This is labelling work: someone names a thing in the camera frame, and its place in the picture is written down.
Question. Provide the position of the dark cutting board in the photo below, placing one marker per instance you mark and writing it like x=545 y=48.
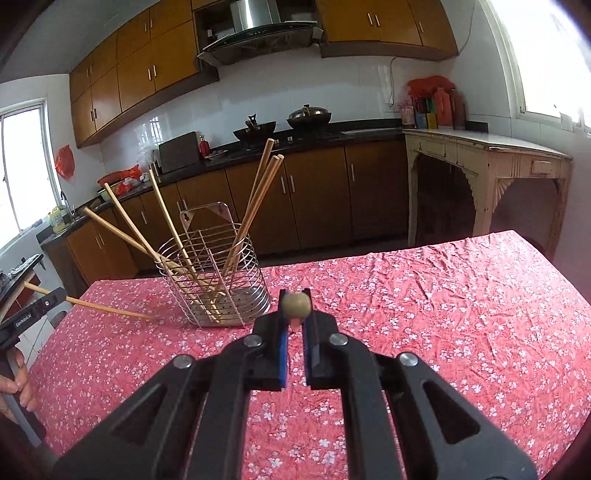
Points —
x=179 y=152

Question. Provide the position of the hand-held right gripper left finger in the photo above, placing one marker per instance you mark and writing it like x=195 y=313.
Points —
x=281 y=364

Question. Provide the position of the metal faucet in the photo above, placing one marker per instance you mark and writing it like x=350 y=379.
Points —
x=67 y=205

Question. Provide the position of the wooden base cabinets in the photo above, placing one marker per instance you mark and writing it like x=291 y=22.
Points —
x=314 y=194

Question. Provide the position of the pink label bottle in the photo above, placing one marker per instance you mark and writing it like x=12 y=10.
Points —
x=408 y=115

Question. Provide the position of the red basin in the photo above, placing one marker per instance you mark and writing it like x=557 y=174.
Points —
x=110 y=178

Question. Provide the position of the colourful boxes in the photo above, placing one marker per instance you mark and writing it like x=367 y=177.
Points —
x=427 y=119

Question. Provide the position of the steel range hood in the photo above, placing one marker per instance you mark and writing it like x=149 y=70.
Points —
x=258 y=37

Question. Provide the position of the dark brown bottle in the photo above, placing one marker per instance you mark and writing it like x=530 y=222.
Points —
x=458 y=110

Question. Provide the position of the black side counter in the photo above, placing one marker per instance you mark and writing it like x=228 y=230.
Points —
x=11 y=286

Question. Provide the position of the wooden chopstick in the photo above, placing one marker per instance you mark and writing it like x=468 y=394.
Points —
x=115 y=229
x=259 y=170
x=296 y=304
x=267 y=189
x=164 y=207
x=124 y=209
x=262 y=189
x=106 y=308

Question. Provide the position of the black wok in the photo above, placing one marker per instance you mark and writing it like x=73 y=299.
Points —
x=254 y=131

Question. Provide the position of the small kitchen window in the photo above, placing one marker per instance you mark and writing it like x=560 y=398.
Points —
x=549 y=55

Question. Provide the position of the green basin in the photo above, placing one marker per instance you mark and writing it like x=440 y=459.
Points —
x=105 y=193

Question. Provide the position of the black kitchen countertop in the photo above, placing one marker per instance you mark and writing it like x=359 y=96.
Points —
x=323 y=137

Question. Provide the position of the yellow detergent bottle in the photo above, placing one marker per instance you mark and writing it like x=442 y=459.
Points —
x=59 y=221

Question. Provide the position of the large kitchen window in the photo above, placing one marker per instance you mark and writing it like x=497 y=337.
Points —
x=23 y=170

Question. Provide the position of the worn white side table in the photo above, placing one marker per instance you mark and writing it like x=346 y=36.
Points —
x=485 y=138

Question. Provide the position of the red bottle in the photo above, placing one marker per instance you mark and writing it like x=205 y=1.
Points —
x=204 y=146

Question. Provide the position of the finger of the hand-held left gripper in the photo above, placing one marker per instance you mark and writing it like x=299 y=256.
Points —
x=53 y=299

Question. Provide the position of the wooden wall cabinet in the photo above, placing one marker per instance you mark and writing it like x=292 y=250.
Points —
x=134 y=64
x=383 y=27

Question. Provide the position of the red floral tablecloth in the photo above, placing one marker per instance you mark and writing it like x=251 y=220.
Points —
x=415 y=300

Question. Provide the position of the black gas stove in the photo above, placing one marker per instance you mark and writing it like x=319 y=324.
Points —
x=295 y=137

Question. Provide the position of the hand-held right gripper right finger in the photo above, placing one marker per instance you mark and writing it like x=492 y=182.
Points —
x=308 y=364

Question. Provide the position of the orange bottle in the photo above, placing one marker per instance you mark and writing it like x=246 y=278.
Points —
x=442 y=108

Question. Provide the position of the red plastic bag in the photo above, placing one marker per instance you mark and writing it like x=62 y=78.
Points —
x=129 y=177

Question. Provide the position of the dark pot with lid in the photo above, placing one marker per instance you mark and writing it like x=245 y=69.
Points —
x=308 y=117

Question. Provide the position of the red wall decoration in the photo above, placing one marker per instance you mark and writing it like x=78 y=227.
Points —
x=64 y=161

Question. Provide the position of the white cloth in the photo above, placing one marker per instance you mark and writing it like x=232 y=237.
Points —
x=25 y=265

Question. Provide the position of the person's left hand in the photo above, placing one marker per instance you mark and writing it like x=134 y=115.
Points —
x=28 y=383

